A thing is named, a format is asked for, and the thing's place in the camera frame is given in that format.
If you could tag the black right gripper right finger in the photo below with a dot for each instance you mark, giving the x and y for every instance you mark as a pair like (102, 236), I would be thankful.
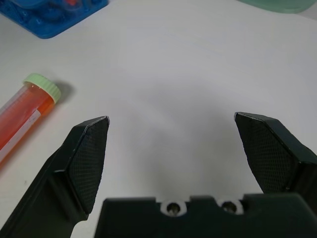
(275, 153)

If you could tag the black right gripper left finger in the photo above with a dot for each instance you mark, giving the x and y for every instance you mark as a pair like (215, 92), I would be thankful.
(74, 168)

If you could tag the orange tube with green cap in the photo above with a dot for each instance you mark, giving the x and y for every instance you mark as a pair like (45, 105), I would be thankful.
(23, 111)

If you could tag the blue plastic tube rack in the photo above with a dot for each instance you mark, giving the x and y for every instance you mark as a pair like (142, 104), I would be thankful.
(49, 15)

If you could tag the pale green round tray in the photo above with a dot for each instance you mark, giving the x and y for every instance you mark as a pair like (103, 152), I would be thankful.
(277, 5)

